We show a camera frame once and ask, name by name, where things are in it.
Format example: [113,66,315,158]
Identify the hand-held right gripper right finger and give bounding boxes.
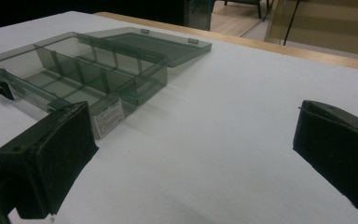
[292,99,358,216]

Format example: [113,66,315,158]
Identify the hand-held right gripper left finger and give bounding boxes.
[0,101,100,220]

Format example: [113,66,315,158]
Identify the clear grey plastic organizer box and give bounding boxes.
[0,26,213,140]

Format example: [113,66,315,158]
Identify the black metal stand pole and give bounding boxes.
[282,0,302,47]

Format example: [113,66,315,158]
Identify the chair legs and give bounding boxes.
[223,0,276,22]

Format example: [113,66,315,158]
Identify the dark cabinet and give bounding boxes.
[184,0,214,32]

